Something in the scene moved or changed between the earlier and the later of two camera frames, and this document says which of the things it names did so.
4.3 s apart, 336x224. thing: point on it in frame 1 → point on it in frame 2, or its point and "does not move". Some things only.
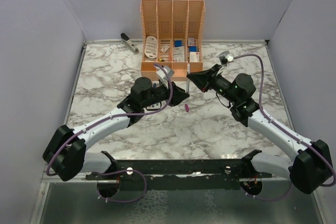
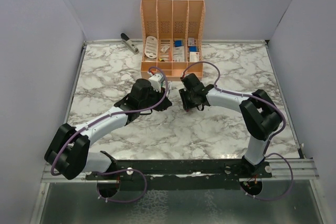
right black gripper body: (221, 86) → (187, 98)
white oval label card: (151, 47) does not move
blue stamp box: (178, 43) does not move
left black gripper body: (160, 94) does not move
